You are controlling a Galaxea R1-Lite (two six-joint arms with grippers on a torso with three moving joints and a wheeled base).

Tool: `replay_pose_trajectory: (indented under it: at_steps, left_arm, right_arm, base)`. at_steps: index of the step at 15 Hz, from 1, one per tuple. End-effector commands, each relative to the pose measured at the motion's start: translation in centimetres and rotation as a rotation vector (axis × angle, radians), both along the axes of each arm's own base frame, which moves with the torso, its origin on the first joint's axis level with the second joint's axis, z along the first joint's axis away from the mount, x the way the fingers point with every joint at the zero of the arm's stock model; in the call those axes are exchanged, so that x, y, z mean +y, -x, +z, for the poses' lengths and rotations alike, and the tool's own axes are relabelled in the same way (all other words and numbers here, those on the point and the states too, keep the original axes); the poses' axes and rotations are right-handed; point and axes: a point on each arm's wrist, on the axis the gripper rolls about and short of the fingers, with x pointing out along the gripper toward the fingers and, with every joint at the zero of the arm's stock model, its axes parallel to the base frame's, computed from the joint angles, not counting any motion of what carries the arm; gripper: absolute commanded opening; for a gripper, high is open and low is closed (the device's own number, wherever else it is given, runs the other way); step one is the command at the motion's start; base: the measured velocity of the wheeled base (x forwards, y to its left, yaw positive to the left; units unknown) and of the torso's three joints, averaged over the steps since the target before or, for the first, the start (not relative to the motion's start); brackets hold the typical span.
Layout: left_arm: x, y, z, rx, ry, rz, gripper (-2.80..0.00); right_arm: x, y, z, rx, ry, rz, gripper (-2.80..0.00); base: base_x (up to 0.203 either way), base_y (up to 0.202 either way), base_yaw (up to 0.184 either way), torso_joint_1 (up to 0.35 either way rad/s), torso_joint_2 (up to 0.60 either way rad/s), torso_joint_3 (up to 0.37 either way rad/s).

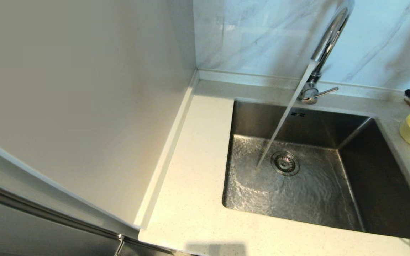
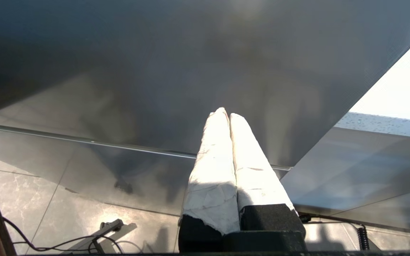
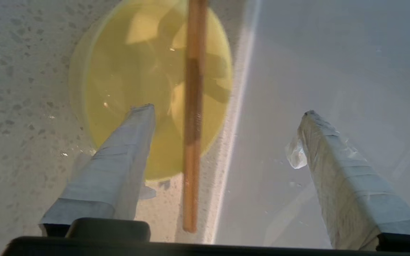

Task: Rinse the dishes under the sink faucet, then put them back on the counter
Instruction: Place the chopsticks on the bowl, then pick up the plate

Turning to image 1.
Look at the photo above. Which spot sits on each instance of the tall grey cabinet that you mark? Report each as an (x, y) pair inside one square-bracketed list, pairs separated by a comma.
[(66, 106)]

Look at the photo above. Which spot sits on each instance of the round metal drain strainer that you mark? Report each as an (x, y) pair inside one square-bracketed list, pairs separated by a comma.
[(285, 163)]

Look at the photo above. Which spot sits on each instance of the stainless steel sink basin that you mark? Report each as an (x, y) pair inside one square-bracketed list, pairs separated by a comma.
[(315, 206)]

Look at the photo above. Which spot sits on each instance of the speckled counter upstand strip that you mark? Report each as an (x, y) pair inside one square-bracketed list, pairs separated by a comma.
[(166, 153), (255, 79)]

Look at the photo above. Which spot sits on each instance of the running water stream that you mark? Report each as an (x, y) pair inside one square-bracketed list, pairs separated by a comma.
[(279, 128)]

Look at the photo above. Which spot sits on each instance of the chrome gooseneck faucet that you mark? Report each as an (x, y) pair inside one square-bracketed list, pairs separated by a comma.
[(334, 35)]

